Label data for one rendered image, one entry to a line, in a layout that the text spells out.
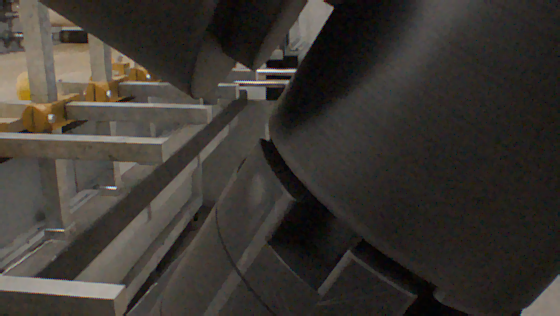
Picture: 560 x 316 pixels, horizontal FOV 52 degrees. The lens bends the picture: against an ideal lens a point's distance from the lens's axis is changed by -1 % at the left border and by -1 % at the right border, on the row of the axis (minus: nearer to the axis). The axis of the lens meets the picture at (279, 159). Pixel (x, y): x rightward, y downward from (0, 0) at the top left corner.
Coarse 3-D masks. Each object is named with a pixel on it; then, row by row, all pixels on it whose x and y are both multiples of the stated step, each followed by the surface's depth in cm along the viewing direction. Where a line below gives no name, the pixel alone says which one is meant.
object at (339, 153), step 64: (256, 0) 8; (384, 0) 8; (448, 0) 7; (512, 0) 7; (256, 64) 10; (320, 64) 9; (384, 64) 8; (448, 64) 7; (512, 64) 7; (320, 128) 8; (384, 128) 8; (448, 128) 7; (512, 128) 7; (320, 192) 8; (384, 192) 8; (448, 192) 8; (512, 192) 7; (320, 256) 9; (448, 256) 8; (512, 256) 8
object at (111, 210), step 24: (240, 96) 263; (216, 120) 220; (192, 144) 189; (144, 168) 156; (168, 168) 166; (120, 192) 137; (144, 192) 148; (72, 216) 123; (96, 216) 123; (120, 216) 133; (72, 240) 112; (96, 240) 121; (24, 264) 102; (48, 264) 102; (72, 264) 111
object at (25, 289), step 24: (0, 288) 62; (24, 288) 62; (48, 288) 62; (72, 288) 62; (96, 288) 62; (120, 288) 62; (0, 312) 62; (24, 312) 62; (48, 312) 61; (72, 312) 61; (96, 312) 60; (120, 312) 61
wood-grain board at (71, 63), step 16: (64, 48) 271; (80, 48) 271; (112, 48) 268; (0, 64) 214; (16, 64) 214; (64, 64) 213; (80, 64) 213; (0, 80) 177; (16, 80) 176; (64, 80) 176; (80, 80) 176; (0, 96) 150; (16, 96) 150; (80, 96) 151; (16, 128) 123
